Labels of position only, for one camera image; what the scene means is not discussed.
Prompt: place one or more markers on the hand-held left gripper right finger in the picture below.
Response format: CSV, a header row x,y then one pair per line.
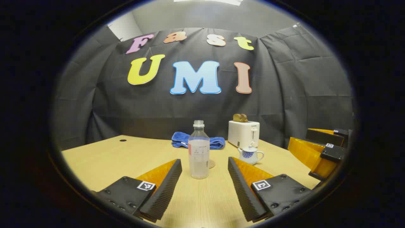
x,y
242,193

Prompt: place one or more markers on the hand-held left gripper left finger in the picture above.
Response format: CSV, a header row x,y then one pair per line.
x,y
164,193

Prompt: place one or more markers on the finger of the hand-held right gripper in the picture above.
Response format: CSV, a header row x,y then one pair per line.
x,y
332,153
322,137

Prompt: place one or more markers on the round brown coaster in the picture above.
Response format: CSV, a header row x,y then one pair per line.
x,y
212,164

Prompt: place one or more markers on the clear plastic water bottle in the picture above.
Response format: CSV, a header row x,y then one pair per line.
x,y
199,155

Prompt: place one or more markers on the blue towel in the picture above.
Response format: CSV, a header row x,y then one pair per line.
x,y
182,138

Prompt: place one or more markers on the white toaster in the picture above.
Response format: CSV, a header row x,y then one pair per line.
x,y
240,133

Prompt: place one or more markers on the brown bread slice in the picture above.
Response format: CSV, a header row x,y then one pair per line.
x,y
236,118
245,118

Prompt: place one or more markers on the ceiling light panel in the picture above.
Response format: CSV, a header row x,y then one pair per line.
x,y
208,1

